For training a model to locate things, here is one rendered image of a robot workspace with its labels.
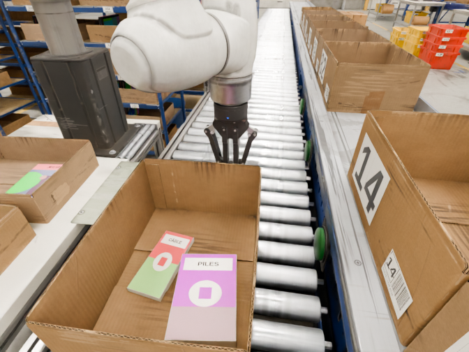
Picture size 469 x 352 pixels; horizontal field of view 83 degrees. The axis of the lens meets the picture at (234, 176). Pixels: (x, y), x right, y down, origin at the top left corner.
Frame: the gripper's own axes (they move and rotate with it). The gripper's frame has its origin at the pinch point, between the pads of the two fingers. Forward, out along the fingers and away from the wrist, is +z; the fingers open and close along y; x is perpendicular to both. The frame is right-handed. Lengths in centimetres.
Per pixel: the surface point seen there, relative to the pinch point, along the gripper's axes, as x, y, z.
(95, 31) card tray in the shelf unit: -122, 109, -15
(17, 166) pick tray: -7, 75, 10
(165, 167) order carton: 5.2, 15.5, -4.1
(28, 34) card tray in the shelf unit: -121, 159, -12
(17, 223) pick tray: 21, 47, 4
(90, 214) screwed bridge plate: 10.3, 37.6, 10.3
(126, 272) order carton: 25.5, 19.2, 10.2
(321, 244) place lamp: 18.3, -21.6, 2.1
